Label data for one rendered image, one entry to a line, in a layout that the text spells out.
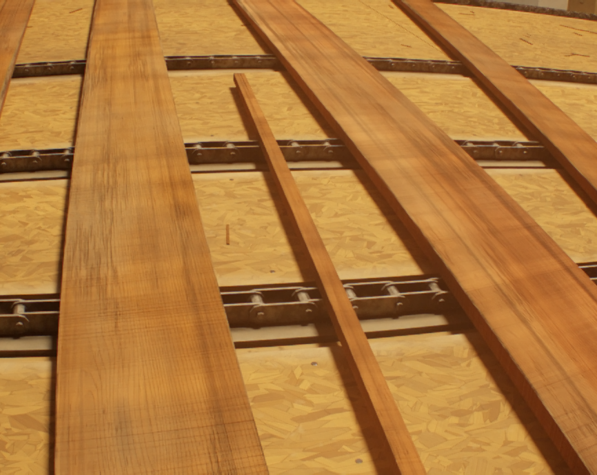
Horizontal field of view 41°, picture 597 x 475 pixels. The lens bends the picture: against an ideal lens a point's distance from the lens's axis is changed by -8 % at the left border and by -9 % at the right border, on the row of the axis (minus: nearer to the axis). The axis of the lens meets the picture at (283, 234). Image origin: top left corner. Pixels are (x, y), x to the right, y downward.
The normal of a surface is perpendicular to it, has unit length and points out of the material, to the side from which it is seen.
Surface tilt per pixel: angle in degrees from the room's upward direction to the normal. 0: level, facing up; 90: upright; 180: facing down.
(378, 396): 0
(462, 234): 0
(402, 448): 0
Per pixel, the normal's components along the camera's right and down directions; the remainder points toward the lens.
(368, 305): 0.22, 0.44
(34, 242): 0.07, -0.90
